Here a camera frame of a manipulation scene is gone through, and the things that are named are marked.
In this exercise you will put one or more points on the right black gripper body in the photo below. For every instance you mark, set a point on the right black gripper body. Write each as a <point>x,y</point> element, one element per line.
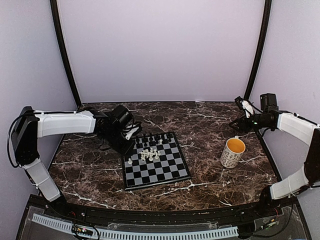
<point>248,127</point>

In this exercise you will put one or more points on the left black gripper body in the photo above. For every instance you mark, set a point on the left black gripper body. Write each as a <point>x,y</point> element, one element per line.
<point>116,143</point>

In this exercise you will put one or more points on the white chess pawn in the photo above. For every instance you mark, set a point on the white chess pawn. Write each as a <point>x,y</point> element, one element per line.
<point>129,161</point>

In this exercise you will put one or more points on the black grey chessboard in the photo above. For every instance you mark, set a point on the black grey chessboard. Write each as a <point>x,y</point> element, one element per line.
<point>171,167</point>

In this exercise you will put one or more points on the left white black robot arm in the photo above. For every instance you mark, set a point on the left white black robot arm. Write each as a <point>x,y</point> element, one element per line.
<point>31,125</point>

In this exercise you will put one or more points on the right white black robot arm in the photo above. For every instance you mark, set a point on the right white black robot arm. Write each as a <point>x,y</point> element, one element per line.
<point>270,117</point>

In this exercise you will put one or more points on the white chess piece pile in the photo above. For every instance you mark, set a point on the white chess piece pile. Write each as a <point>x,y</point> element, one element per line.
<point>150,154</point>

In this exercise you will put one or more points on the white patterned mug yellow inside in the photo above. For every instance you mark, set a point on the white patterned mug yellow inside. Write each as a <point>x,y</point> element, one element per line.
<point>232,152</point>

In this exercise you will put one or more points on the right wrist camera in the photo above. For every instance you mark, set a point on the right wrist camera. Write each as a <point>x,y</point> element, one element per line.
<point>245,106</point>

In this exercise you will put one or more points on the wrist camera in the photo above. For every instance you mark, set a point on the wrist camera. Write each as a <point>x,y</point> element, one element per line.
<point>245,106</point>
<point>132,130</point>

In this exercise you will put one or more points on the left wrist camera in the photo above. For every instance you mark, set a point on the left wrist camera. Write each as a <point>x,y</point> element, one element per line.
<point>132,130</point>

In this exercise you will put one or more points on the black front rail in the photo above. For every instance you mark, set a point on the black front rail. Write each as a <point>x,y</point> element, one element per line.
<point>239,215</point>

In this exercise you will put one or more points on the right black frame post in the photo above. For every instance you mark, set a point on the right black frame post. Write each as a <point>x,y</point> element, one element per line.
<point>259,48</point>

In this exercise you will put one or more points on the black frame post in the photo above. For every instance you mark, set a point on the black frame post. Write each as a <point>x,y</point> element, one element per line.
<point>63,51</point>
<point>259,48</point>

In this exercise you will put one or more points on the white slotted cable duct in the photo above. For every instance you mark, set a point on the white slotted cable duct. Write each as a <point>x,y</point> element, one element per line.
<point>133,232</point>

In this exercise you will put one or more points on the left black frame post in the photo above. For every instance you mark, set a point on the left black frame post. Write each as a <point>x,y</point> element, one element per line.
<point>63,51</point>

